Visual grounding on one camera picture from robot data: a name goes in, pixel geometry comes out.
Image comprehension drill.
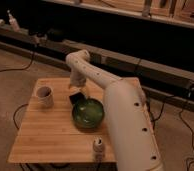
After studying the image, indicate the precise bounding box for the black floor cable left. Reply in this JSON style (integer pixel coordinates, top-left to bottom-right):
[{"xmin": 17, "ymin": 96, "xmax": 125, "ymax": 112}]
[{"xmin": 12, "ymin": 102, "xmax": 29, "ymax": 130}]

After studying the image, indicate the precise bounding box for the green glass bowl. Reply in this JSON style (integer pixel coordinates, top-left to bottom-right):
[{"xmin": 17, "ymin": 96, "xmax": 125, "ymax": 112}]
[{"xmin": 72, "ymin": 98, "xmax": 105, "ymax": 129}]

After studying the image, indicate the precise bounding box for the white ceramic cup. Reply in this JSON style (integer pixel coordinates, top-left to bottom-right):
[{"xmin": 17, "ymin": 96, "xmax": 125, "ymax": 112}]
[{"xmin": 36, "ymin": 86, "xmax": 54, "ymax": 108}]

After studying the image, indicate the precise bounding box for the white spray bottle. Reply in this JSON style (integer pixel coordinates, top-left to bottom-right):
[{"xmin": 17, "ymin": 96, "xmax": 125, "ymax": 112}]
[{"xmin": 7, "ymin": 11, "xmax": 20, "ymax": 31}]

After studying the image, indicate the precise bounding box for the black cable on floor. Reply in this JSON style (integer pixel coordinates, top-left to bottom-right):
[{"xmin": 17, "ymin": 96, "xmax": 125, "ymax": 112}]
[{"xmin": 0, "ymin": 43, "xmax": 38, "ymax": 75}]

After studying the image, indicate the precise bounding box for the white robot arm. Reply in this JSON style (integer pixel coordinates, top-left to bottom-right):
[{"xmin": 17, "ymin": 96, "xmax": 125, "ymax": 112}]
[{"xmin": 66, "ymin": 50, "xmax": 164, "ymax": 171}]

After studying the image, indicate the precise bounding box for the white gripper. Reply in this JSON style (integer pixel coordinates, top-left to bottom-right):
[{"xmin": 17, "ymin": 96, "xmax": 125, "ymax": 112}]
[{"xmin": 69, "ymin": 69, "xmax": 90, "ymax": 98}]

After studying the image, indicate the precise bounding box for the small white bottle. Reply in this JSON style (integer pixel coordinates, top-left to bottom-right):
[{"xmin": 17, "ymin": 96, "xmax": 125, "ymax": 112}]
[{"xmin": 92, "ymin": 138, "xmax": 105, "ymax": 162}]

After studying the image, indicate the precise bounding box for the dark round object on ledge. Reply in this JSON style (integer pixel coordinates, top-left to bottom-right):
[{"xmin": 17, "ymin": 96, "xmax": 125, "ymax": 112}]
[{"xmin": 47, "ymin": 28, "xmax": 64, "ymax": 42}]

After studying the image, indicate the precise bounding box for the black rectangular block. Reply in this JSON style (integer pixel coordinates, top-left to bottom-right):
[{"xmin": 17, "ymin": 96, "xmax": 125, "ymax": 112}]
[{"xmin": 69, "ymin": 93, "xmax": 85, "ymax": 105}]

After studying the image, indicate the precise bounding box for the black cables right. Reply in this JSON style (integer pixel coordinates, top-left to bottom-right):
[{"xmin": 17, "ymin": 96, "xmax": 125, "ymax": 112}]
[{"xmin": 146, "ymin": 93, "xmax": 194, "ymax": 171}]

